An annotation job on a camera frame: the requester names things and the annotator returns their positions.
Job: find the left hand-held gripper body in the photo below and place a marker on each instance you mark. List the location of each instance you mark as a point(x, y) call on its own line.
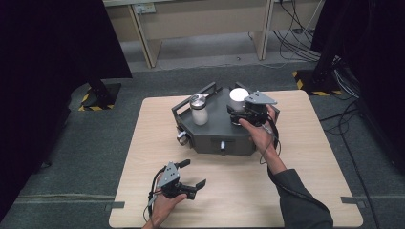
point(168, 178)

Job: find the person's left hand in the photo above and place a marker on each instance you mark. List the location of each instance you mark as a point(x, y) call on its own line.
point(164, 206)

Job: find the silver lid seasoning jar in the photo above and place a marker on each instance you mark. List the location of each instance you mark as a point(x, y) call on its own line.
point(199, 111)

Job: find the person's right hand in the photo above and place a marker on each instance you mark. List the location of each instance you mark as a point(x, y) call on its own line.
point(262, 136)

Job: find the grey tape piece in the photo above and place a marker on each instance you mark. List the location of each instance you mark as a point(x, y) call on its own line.
point(351, 201)
point(115, 205)

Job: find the black curtain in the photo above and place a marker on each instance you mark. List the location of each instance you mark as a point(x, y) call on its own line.
point(375, 63)
point(47, 63)

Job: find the black stand with striped base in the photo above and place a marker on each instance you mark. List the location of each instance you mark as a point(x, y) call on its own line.
point(98, 97)
point(318, 82)

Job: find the white lid seasoning jar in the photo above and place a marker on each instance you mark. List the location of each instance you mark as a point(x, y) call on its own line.
point(238, 95)

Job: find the beige wooden desk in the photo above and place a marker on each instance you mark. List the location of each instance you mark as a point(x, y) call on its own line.
point(203, 22)

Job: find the dark grey metal tray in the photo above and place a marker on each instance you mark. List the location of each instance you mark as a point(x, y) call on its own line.
point(218, 127)

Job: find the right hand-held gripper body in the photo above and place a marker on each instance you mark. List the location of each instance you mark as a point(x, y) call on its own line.
point(259, 99)

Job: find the white wall socket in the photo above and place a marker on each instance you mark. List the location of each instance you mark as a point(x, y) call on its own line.
point(144, 8)

